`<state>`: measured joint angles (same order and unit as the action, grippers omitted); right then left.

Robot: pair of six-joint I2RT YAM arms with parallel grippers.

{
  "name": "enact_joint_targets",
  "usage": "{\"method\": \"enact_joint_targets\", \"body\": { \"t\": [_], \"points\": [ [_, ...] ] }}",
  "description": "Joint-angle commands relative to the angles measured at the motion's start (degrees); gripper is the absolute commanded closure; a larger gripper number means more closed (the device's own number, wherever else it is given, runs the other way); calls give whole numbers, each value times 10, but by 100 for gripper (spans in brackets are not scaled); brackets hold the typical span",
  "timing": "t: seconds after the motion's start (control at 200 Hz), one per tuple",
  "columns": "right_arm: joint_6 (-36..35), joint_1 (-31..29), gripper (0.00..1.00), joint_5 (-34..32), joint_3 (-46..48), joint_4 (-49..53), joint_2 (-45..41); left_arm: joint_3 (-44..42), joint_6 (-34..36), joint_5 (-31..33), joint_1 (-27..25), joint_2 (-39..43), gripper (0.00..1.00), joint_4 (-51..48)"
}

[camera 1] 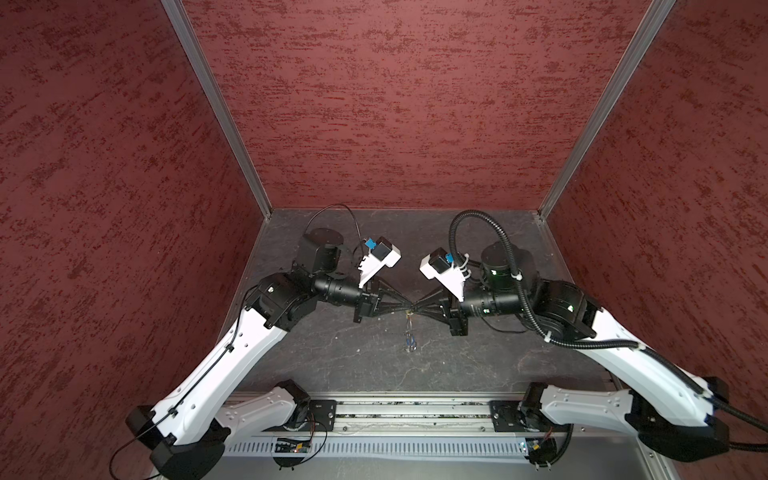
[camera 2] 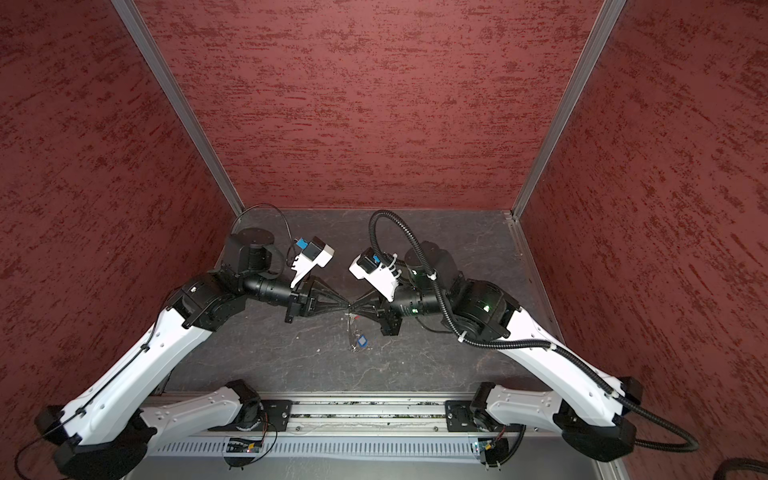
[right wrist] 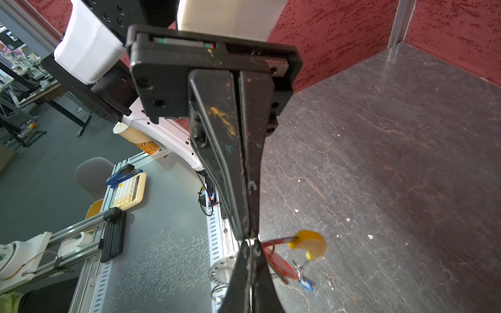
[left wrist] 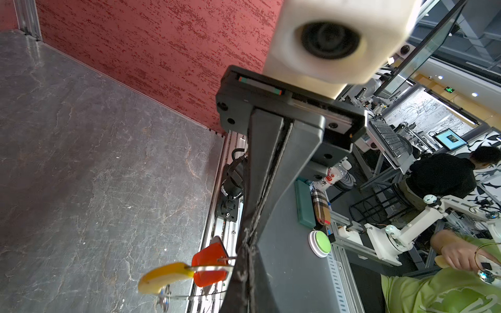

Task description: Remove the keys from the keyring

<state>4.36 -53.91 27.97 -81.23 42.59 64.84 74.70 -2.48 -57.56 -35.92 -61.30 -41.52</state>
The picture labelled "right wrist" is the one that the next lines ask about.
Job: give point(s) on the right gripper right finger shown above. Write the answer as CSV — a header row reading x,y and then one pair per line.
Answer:
x,y
264,295

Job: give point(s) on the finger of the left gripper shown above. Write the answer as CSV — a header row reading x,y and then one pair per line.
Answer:
x,y
256,91
216,139

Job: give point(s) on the red capped key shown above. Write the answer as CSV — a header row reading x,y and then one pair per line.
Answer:
x,y
280,266

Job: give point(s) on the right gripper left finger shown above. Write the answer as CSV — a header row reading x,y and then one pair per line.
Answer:
x,y
238,294

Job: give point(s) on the white robot base outside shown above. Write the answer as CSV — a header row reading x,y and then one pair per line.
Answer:
x,y
24,262

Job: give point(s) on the grey office chair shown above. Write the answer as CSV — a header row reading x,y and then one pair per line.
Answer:
x,y
92,174

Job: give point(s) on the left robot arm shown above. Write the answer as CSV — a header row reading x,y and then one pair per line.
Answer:
x,y
93,62

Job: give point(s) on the blue stapler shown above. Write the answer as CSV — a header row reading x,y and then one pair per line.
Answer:
x,y
124,173

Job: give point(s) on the white slotted cable duct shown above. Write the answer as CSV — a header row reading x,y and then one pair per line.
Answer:
x,y
215,236

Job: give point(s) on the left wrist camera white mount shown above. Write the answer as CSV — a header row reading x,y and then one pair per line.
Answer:
x,y
240,19

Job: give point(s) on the yellow capped key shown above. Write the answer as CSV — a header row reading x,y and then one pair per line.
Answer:
x,y
313,243

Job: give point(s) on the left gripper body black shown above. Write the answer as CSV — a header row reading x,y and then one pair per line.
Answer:
x,y
161,60

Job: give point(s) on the metal keyring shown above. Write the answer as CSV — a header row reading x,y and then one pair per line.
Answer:
x,y
272,243

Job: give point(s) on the paper coffee cup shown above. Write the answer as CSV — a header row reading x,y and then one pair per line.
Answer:
x,y
136,137

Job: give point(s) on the cream calculator keyboard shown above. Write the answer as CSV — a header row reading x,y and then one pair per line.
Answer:
x,y
130,192

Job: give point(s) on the left circuit board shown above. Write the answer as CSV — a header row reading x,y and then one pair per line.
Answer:
x,y
208,199

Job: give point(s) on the right aluminium corner post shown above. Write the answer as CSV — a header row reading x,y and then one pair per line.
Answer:
x,y
403,17

